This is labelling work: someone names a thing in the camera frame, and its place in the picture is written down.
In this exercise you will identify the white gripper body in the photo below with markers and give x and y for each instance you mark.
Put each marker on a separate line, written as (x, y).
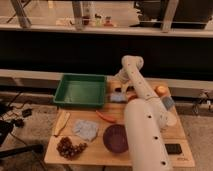
(122, 76)

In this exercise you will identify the black handled brush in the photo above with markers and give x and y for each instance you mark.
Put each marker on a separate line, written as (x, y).
(124, 90)

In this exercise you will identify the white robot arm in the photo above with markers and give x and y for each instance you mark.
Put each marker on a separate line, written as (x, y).
(143, 119)

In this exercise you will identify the white plastic cup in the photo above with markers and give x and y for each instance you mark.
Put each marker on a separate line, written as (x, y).
(171, 119)

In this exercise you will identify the orange bowl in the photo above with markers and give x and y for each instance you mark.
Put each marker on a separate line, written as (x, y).
(132, 97)

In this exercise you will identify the small blue sponge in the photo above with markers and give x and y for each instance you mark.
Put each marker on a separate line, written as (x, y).
(118, 98)

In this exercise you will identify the green plastic tray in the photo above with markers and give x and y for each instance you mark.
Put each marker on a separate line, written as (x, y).
(81, 91)

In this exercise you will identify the orange carrot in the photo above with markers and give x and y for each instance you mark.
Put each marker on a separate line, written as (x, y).
(105, 117)

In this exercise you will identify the purple bowl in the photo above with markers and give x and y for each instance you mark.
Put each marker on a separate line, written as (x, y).
(115, 139)

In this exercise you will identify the light blue cloth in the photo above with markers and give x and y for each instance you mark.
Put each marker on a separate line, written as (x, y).
(87, 130)

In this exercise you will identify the yellow banana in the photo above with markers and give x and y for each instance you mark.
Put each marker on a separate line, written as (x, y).
(61, 122)

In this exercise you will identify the bunch of dark grapes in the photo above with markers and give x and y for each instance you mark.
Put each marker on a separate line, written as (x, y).
(68, 150)

